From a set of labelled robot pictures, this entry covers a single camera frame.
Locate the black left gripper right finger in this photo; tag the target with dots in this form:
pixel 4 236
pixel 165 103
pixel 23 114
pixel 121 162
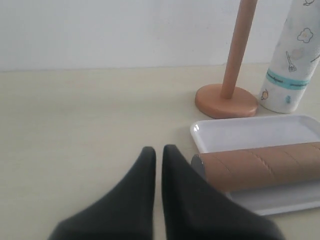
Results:
pixel 193 210

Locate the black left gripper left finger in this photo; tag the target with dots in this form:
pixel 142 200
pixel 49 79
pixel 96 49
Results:
pixel 124 213

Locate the brown cardboard tube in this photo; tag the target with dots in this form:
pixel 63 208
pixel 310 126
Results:
pixel 256 168

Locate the patterned white paper towel roll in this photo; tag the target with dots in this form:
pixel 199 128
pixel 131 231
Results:
pixel 294 59

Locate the wooden paper towel holder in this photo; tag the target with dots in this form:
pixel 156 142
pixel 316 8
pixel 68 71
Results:
pixel 226 100

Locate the white rectangular plastic tray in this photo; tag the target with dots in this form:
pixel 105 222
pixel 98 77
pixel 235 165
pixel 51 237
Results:
pixel 219 135

